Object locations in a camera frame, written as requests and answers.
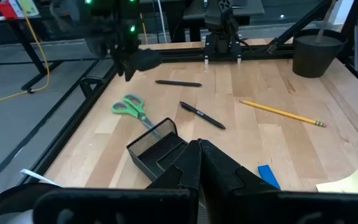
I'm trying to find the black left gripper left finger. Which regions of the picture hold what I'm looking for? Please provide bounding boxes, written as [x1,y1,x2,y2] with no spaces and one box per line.
[32,139,202,224]

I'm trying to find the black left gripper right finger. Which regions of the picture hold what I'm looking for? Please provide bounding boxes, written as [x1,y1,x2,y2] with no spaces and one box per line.
[199,139,358,224]

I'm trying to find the green handled scissors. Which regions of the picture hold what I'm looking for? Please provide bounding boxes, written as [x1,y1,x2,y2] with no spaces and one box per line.
[111,93,164,138]

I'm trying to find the plain black pen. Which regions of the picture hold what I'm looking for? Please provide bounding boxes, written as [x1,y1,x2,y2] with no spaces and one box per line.
[155,79,203,88]

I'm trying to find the blue eraser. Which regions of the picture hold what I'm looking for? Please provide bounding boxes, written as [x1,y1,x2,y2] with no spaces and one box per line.
[257,164,282,190]

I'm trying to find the black pen with white print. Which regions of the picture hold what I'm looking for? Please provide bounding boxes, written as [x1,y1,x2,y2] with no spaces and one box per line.
[178,101,227,130]

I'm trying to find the yellow pencil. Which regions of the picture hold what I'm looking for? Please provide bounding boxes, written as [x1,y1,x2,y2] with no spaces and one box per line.
[239,99,326,128]

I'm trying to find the yellow sticky note pad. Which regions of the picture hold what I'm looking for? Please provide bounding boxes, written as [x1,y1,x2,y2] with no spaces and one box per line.
[315,165,358,194]

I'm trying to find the black mesh desk organizer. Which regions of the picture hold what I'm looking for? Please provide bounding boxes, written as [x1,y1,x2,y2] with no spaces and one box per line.
[126,117,189,182]

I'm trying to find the black side table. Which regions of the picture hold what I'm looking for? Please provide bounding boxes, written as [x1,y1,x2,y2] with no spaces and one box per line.
[0,12,63,94]

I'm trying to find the green and white box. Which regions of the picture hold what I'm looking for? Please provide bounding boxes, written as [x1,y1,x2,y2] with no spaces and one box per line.
[9,0,40,19]

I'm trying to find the red box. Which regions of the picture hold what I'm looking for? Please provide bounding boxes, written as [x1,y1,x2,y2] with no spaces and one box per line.
[0,1,18,20]

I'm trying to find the black plant pot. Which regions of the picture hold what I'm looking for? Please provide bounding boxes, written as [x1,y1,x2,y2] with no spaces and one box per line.
[291,28,348,78]

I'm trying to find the green artificial plant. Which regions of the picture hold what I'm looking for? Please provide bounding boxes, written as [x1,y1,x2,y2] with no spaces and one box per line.
[314,0,337,44]

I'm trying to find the black table frame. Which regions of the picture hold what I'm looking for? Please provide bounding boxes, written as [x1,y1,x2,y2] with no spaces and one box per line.
[19,39,358,187]

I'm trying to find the thin white cable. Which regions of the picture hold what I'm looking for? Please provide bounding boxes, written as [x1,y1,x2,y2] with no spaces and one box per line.
[156,0,168,44]

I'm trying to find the yellow cable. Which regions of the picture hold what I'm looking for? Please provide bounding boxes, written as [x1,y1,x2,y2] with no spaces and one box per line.
[0,0,51,107]

